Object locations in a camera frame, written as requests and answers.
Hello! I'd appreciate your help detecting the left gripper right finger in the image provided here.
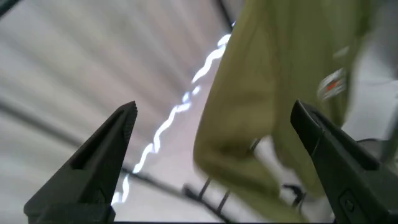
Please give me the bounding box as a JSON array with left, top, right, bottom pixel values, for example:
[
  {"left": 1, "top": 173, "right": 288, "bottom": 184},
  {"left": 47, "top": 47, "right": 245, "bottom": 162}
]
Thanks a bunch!
[{"left": 290, "top": 99, "right": 398, "bottom": 223}]

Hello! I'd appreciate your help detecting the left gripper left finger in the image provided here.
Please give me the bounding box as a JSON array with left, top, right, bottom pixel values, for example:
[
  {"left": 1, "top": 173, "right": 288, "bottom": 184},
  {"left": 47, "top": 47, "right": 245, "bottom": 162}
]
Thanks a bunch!
[{"left": 24, "top": 100, "right": 138, "bottom": 223}]

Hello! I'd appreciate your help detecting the black clothes rack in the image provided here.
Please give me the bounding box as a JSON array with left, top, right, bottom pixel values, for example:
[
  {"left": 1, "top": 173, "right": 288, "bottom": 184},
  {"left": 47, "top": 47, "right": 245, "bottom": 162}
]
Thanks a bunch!
[{"left": 0, "top": 0, "right": 307, "bottom": 223}]

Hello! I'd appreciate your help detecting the white curtain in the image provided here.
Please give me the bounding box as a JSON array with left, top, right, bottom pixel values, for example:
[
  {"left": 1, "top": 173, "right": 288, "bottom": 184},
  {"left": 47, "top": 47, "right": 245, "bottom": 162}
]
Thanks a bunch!
[{"left": 0, "top": 0, "right": 233, "bottom": 218}]

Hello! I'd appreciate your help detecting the green long-sleeved shirt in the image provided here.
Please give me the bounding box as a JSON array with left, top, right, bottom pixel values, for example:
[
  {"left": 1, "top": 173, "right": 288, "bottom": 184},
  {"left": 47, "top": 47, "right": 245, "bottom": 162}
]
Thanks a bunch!
[{"left": 192, "top": 0, "right": 374, "bottom": 223}]

